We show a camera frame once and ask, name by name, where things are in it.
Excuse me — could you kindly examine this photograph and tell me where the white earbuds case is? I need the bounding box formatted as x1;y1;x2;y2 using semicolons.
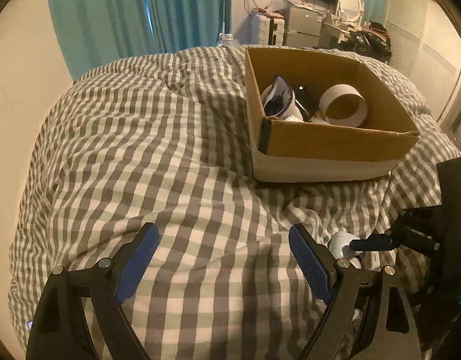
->
328;231;362;260

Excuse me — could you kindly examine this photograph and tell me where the white tape roll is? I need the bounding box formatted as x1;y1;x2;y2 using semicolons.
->
318;84;368;128

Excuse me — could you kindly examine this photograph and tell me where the black cylindrical lens object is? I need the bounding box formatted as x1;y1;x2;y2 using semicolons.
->
292;85;319;122

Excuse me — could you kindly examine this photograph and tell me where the white blue-cuffed sock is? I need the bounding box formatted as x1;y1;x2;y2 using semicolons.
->
261;75;304;122

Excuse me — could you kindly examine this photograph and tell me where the brown cardboard box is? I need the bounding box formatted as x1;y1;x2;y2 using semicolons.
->
245;47;418;183

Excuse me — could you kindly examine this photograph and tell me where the grey checkered bed duvet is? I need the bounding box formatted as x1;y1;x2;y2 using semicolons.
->
8;46;460;359

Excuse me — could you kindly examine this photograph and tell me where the grey mini fridge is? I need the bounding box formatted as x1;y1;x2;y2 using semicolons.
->
286;6;323;48

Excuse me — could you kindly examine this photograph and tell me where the white oval vanity mirror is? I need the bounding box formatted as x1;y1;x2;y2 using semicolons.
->
337;0;364;23

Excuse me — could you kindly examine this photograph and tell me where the white suitcase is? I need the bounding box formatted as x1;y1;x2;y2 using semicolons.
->
250;13;285;47

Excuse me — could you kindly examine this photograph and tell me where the clear water jug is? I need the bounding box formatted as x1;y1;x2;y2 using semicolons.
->
217;33;240;47

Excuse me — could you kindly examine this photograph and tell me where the clear plastic bag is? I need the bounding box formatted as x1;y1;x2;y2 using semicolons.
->
266;0;291;12

